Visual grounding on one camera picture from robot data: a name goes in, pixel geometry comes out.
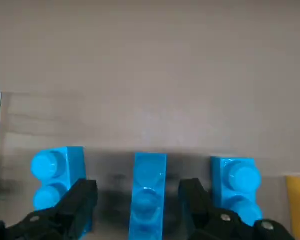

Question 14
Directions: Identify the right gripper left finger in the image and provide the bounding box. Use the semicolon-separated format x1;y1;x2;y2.
0;178;98;240

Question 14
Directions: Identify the blue three-stud block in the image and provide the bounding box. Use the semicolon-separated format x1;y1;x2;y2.
128;151;168;240
209;156;264;227
30;146;94;238

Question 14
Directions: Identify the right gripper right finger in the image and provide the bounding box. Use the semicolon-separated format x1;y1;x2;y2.
178;177;298;240

